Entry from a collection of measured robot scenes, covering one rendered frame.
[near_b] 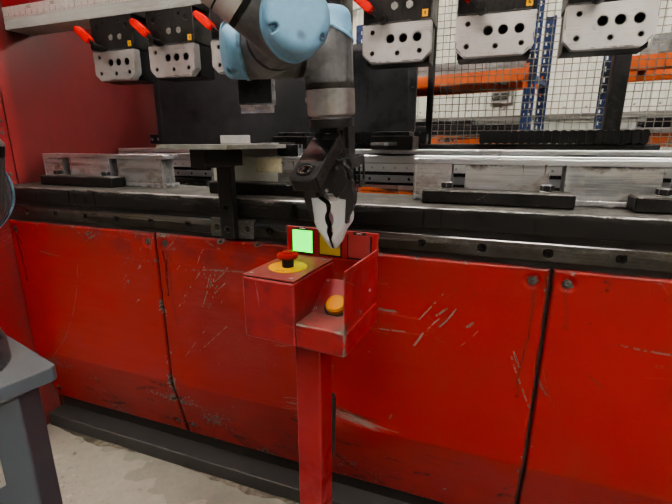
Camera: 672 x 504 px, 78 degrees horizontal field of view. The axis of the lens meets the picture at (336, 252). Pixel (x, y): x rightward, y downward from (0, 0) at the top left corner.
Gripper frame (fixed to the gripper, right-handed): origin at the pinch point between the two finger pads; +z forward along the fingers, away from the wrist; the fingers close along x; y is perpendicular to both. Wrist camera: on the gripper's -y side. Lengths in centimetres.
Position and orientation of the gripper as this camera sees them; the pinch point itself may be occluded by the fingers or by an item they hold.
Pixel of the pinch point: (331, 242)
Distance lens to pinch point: 70.4
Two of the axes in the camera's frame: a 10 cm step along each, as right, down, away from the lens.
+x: -9.0, -1.0, 4.1
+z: 0.5, 9.4, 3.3
